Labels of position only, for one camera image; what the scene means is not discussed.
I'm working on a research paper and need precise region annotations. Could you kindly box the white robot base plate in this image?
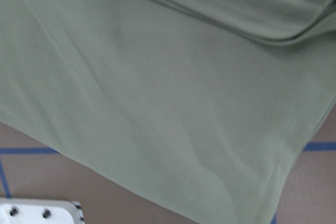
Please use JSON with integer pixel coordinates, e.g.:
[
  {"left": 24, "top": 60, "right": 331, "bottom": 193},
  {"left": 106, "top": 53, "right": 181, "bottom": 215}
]
[{"left": 1, "top": 198, "right": 85, "bottom": 224}]

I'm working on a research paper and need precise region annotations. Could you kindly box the olive green long-sleeve shirt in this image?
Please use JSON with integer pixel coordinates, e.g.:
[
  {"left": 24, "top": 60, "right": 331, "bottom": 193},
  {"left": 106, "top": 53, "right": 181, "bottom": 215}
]
[{"left": 1, "top": 0, "right": 335, "bottom": 223}]

